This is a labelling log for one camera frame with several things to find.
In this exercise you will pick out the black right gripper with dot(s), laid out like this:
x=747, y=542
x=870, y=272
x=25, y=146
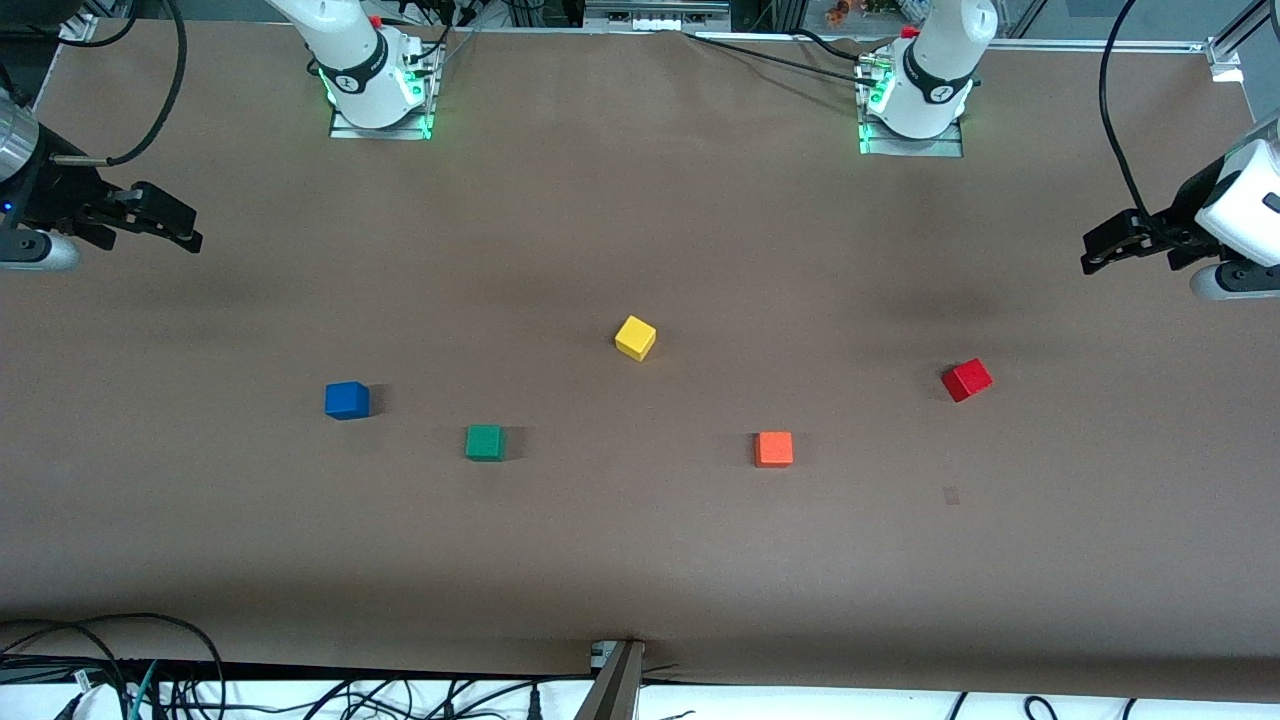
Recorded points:
x=52, y=194

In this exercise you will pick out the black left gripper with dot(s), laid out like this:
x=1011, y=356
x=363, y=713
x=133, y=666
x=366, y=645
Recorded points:
x=1176, y=222

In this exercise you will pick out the red wooden block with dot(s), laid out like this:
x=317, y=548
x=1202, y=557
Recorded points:
x=967, y=380

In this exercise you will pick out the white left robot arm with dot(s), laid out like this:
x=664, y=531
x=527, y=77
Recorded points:
x=940, y=60

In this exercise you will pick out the blue wooden block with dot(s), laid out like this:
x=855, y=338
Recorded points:
x=346, y=400

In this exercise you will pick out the orange wooden block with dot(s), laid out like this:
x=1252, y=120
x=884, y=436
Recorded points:
x=774, y=449

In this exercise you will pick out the green wooden block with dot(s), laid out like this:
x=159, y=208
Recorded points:
x=485, y=442

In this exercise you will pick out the yellow wooden block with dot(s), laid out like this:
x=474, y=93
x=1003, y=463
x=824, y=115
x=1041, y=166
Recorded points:
x=635, y=338

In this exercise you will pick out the aluminium corner bracket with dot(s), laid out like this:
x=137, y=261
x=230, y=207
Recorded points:
x=1226, y=60

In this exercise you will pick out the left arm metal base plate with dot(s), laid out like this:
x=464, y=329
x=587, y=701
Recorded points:
x=915, y=148

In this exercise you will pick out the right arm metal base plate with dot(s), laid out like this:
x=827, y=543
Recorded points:
x=380, y=133

